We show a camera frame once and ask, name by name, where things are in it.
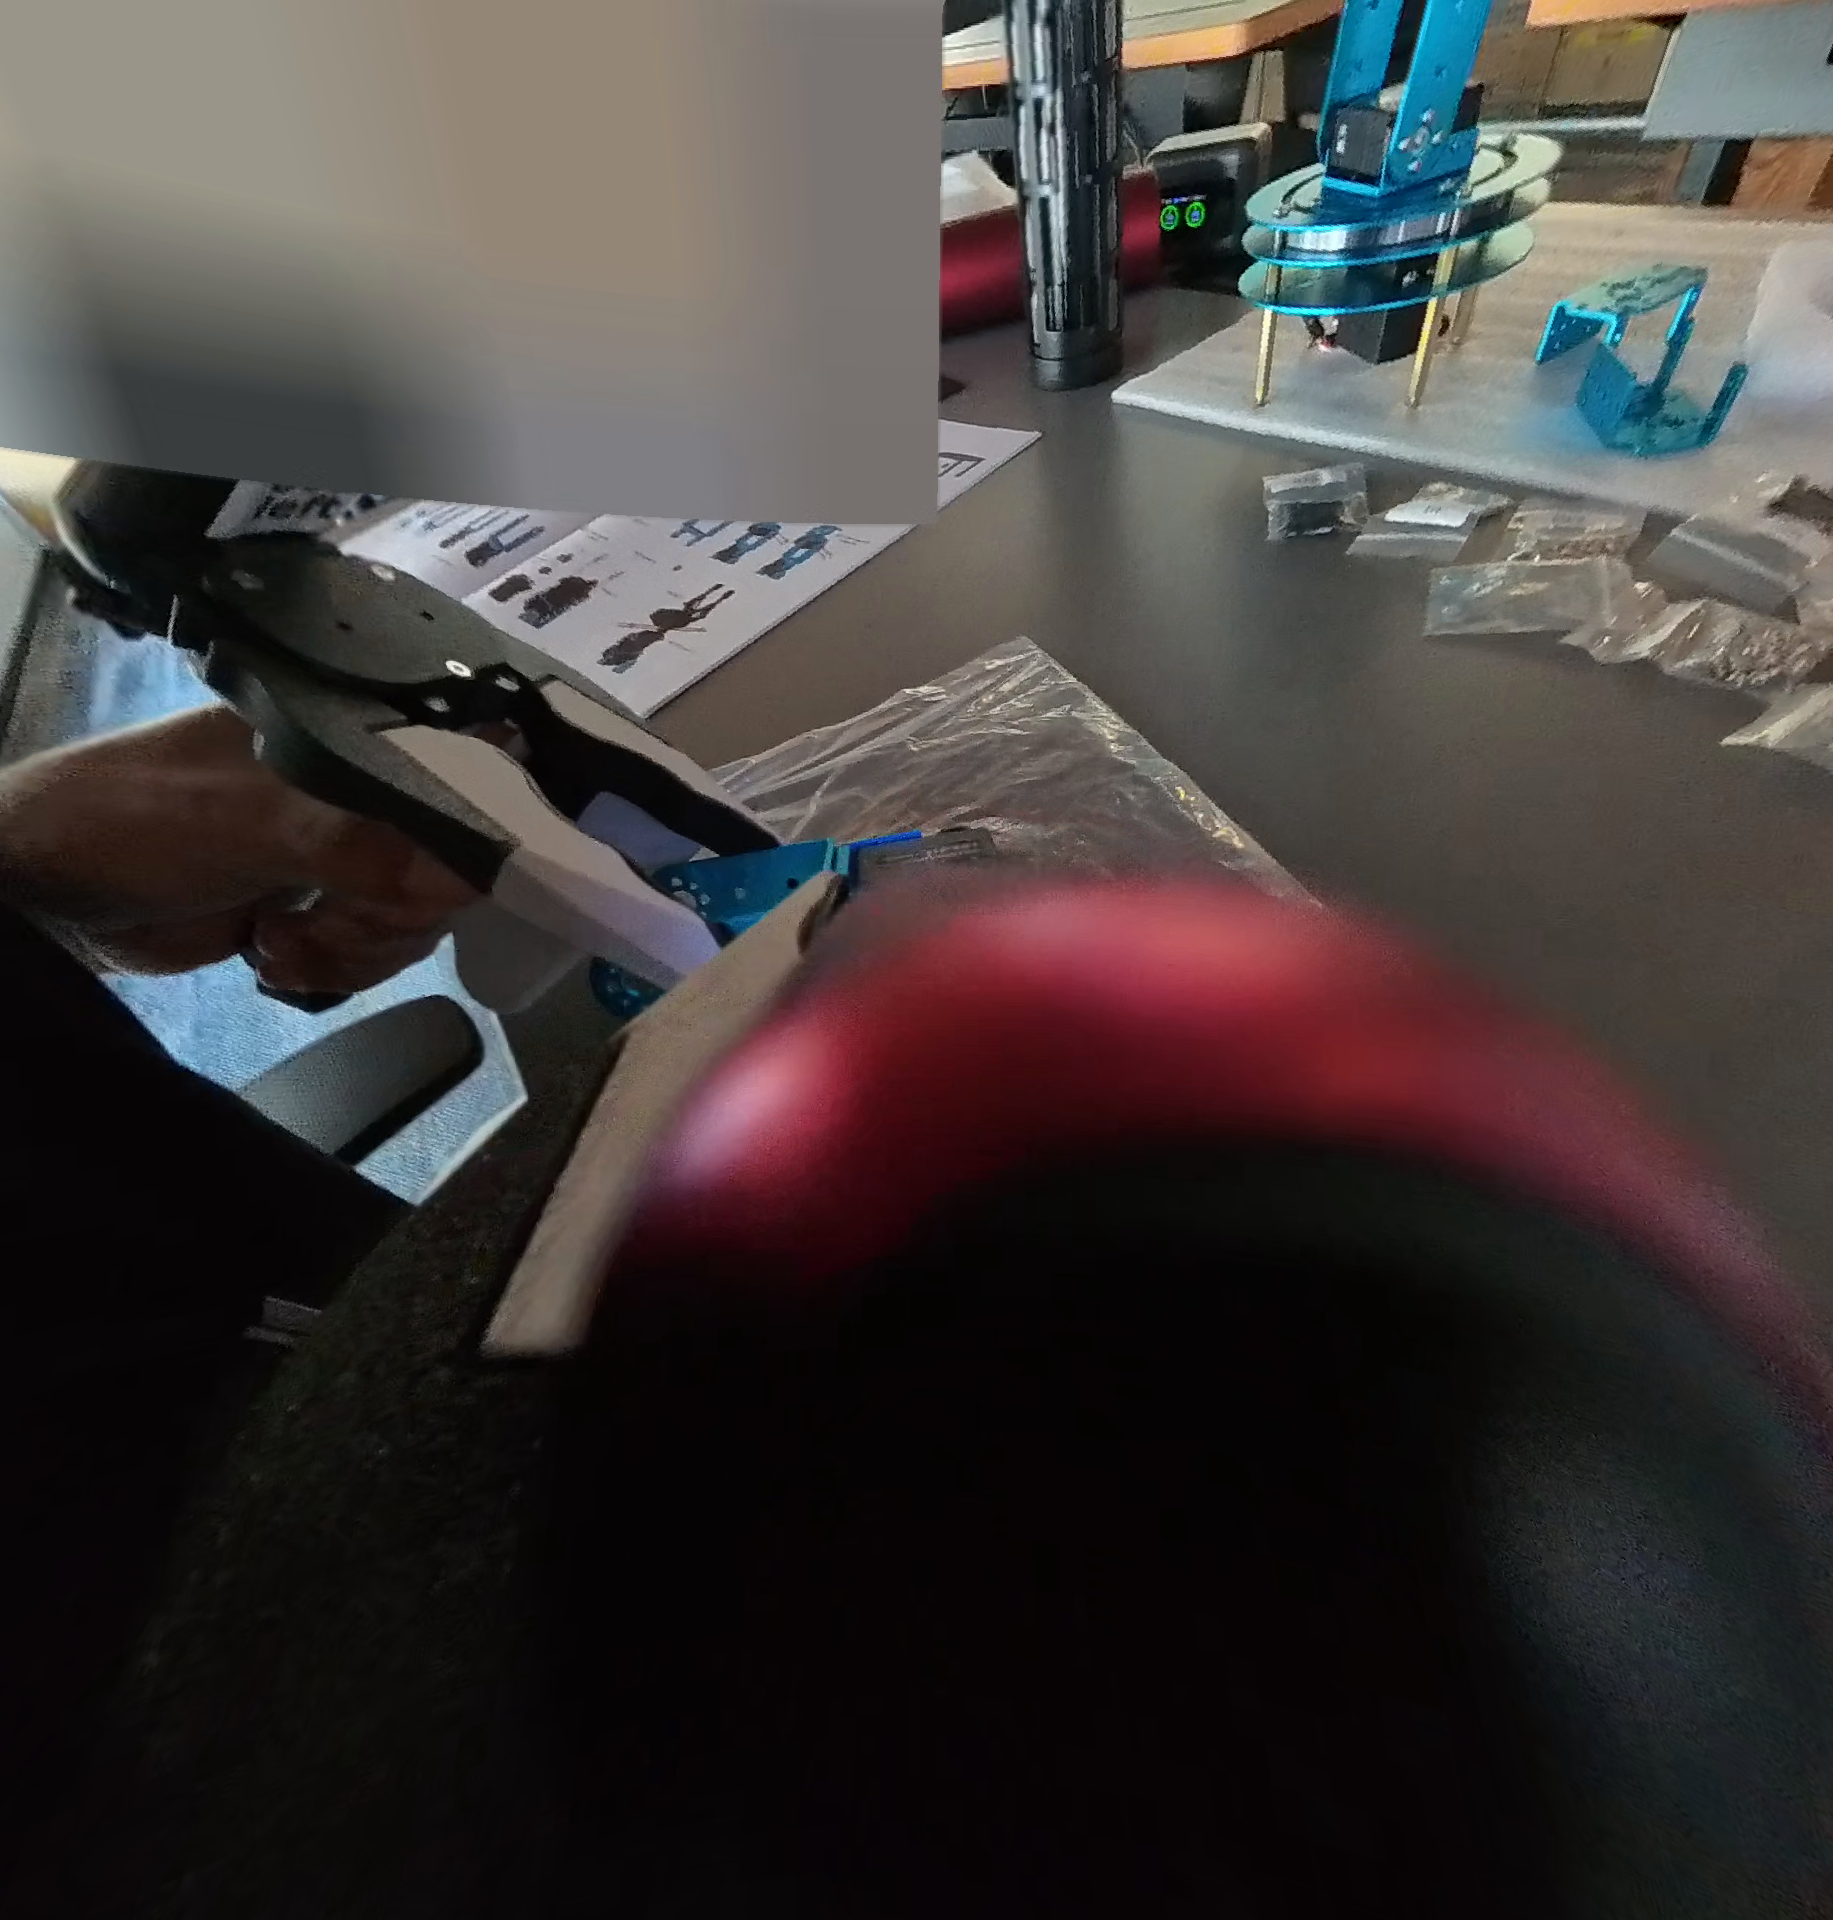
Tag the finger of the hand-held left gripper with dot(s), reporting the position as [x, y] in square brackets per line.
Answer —
[601, 915]
[661, 766]

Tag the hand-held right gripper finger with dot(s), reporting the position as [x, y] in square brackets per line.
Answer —
[661, 1081]

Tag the blue metal servo bracket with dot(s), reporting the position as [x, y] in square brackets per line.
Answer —
[752, 885]

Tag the black servo motor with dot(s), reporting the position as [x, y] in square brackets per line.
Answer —
[931, 857]

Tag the red electric screwdriver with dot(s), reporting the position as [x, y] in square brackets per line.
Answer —
[1157, 991]

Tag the blue toy robot arm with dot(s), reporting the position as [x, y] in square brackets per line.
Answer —
[1397, 165]

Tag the grey desk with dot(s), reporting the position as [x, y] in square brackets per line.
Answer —
[1456, 781]

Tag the person's left hand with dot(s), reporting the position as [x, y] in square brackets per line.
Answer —
[181, 841]

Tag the printed instruction sheet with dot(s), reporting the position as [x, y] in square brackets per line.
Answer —
[677, 631]

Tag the white office chair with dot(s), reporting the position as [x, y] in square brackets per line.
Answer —
[390, 1073]

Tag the clear plastic bag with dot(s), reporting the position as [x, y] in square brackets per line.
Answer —
[1007, 751]

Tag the person's dark clothing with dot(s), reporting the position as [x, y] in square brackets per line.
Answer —
[76, 1140]

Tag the red metal cylinder case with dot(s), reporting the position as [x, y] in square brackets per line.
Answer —
[978, 262]

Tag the black patterned cylinder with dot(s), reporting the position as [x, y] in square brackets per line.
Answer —
[1067, 196]

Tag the small device with green display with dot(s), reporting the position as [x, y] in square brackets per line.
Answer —
[1204, 210]

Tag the white foam board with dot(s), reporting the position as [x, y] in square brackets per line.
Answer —
[1456, 428]

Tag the pile of small parts bags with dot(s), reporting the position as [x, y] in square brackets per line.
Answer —
[1516, 592]

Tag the orange edged shelf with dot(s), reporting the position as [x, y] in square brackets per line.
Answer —
[1232, 33]

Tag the white foam block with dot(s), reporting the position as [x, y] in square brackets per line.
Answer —
[1817, 352]

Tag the grey panel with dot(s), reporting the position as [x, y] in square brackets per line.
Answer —
[1756, 76]

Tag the blue metal u bracket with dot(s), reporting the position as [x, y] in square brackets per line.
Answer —
[1636, 413]

